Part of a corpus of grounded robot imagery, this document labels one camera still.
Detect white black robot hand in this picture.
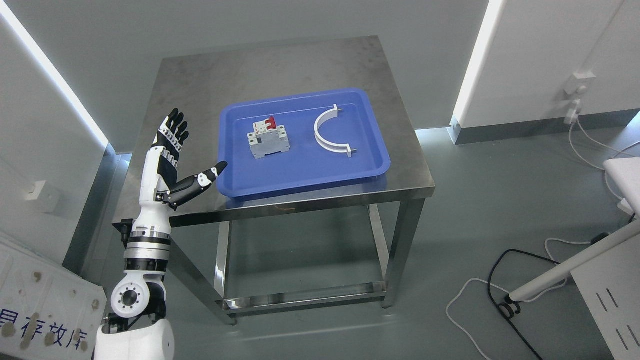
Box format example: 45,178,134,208
133,108,228,234

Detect grey circuit breaker red switches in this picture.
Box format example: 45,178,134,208
247,116,291,160

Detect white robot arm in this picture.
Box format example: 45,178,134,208
93,219,176,360

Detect stainless steel table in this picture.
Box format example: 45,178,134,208
142,36,435,326

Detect white sign board with characters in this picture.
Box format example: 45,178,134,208
0,237,107,360

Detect white curved pipe clamp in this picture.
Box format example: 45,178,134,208
313,104,357,159

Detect white desk with leg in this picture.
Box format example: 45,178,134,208
505,156,640,318

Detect white perforated cabinet panel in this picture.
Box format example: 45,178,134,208
571,240,640,360

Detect white wall socket left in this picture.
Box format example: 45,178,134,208
24,180,61,214

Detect white power cable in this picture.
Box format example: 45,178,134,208
445,112,640,360

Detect white wall power outlet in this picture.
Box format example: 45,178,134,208
563,71,596,126

